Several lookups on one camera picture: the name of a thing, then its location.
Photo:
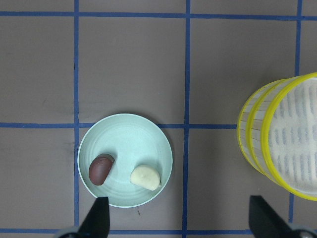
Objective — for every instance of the white steamed bun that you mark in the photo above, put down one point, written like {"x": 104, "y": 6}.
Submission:
{"x": 145, "y": 177}

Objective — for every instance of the brown chocolate bun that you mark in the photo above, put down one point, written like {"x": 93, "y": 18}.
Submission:
{"x": 100, "y": 168}

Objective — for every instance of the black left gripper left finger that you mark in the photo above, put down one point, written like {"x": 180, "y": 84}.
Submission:
{"x": 97, "y": 221}

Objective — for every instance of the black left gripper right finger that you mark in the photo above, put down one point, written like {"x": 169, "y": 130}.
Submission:
{"x": 264, "y": 222}

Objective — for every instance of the light green plate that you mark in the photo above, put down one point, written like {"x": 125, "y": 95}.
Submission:
{"x": 132, "y": 140}

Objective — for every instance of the yellow steamer layer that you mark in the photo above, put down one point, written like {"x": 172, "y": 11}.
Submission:
{"x": 284, "y": 134}
{"x": 242, "y": 123}

